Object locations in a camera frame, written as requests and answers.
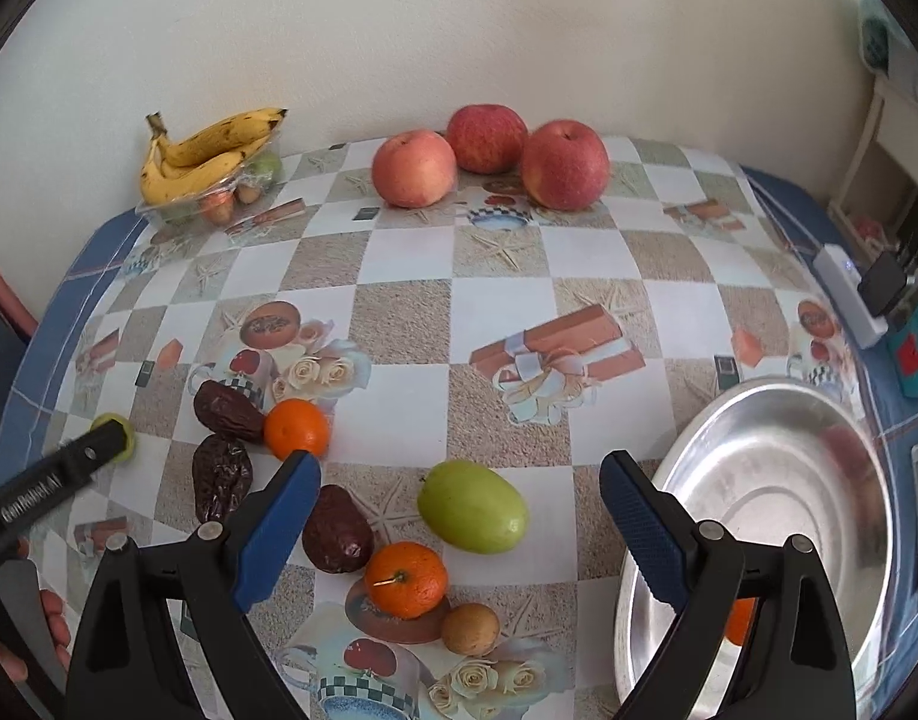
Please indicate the green fruit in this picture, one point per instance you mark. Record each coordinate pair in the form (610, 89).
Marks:
(472, 508)
(113, 438)

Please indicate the clear plastic fruit tray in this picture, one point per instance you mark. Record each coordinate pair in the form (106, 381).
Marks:
(217, 205)

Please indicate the red right apple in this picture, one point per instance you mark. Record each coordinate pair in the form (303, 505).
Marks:
(565, 166)

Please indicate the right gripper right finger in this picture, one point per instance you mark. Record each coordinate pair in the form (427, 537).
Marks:
(794, 662)

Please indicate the checkered printed tablecloth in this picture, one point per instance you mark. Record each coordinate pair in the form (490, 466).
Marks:
(374, 314)

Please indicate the pale red apple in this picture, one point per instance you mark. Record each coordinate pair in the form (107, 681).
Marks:
(414, 169)

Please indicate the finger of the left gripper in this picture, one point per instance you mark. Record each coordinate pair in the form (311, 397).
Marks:
(73, 465)

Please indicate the silver metal bowl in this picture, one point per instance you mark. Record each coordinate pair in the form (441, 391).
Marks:
(773, 457)

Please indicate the yellow banana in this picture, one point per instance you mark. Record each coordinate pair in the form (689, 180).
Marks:
(157, 189)
(234, 132)

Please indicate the dark date long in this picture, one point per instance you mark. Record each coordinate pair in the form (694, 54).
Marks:
(222, 476)

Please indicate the brown longan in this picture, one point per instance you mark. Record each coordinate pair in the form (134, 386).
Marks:
(471, 629)

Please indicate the white shelf unit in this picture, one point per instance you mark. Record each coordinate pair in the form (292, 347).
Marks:
(880, 186)

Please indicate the upper yellow banana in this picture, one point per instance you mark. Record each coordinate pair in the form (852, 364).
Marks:
(234, 132)

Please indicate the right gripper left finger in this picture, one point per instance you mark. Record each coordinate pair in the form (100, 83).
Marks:
(127, 662)

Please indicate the white power strip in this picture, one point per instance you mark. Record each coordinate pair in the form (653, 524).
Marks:
(840, 278)

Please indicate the black power adapter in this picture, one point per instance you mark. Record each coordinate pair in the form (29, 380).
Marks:
(884, 283)

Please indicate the orange tangerine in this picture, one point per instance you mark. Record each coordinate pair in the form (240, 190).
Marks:
(739, 620)
(406, 579)
(297, 426)

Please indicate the person left hand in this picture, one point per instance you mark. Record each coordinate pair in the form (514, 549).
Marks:
(53, 609)

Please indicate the lower yellow banana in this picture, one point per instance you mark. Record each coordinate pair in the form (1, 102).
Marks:
(157, 189)

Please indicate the dark red back apple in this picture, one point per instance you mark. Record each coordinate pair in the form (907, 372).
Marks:
(487, 138)

